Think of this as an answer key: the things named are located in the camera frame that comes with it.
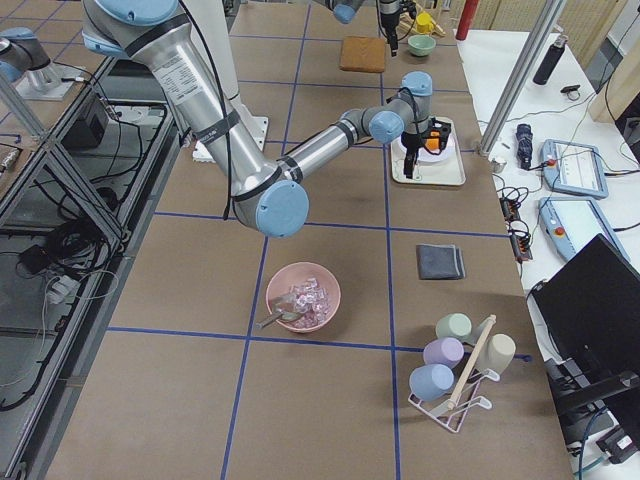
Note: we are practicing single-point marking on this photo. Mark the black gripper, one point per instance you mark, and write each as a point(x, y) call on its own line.
point(388, 19)
point(411, 143)

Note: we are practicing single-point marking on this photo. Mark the orange fruit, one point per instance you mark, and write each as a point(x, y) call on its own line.
point(432, 143)

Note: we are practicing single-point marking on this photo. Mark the white round plate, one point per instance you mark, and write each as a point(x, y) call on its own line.
point(424, 157)

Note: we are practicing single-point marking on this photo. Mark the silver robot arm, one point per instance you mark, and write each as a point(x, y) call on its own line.
point(185, 52)
point(345, 11)

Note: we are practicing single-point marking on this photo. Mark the cream bear tray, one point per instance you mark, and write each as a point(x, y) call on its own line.
point(447, 173)

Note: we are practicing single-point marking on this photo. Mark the green bowl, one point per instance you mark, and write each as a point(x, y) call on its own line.
point(421, 45)

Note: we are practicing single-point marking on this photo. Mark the yellow cup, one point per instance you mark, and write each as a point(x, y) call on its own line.
point(425, 24)

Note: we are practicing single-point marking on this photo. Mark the wooden cutting board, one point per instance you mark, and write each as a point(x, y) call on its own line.
point(362, 54)

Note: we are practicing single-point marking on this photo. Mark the red cylinder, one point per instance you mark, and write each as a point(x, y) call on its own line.
point(466, 19)

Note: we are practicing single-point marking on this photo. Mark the small metal cup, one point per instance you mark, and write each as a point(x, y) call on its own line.
point(498, 164)

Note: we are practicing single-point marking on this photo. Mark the folded dark blue umbrella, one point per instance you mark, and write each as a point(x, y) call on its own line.
point(524, 140)

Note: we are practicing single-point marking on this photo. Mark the grey folded cloth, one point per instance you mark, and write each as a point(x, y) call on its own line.
point(440, 262)

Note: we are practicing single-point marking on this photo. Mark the black power strip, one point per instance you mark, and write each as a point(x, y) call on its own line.
point(517, 229)

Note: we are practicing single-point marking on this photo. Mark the black water bottle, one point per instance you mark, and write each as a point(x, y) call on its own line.
point(550, 60)

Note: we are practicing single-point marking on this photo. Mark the far teach pendant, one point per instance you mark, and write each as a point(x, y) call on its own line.
point(573, 168)

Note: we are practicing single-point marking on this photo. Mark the teach pendant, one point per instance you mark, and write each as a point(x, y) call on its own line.
point(571, 223)
point(573, 168)

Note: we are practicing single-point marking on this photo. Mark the pink bowl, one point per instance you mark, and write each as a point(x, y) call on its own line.
point(298, 273)

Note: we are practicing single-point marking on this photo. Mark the near teach pendant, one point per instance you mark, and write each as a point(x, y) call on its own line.
point(571, 223)

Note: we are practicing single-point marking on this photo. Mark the clear ice cubes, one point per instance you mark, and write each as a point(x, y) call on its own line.
point(314, 302)

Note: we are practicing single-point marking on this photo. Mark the green cup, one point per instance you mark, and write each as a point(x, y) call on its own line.
point(454, 325)

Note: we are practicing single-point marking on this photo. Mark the purple cup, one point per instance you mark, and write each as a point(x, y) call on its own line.
point(446, 351)

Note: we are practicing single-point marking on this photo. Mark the metal scoop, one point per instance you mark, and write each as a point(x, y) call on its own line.
point(283, 309)

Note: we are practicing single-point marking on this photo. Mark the beige cup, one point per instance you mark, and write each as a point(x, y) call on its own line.
point(497, 354)

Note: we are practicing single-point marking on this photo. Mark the blue cup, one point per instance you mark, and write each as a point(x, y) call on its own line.
point(430, 382)

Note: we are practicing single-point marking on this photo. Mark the black laptop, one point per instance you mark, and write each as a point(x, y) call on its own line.
point(591, 310)

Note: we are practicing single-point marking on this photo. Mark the aluminium frame post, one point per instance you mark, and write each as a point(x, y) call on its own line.
point(531, 49)

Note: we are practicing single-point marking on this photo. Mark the white wire cup rack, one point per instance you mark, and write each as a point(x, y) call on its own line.
point(450, 410)

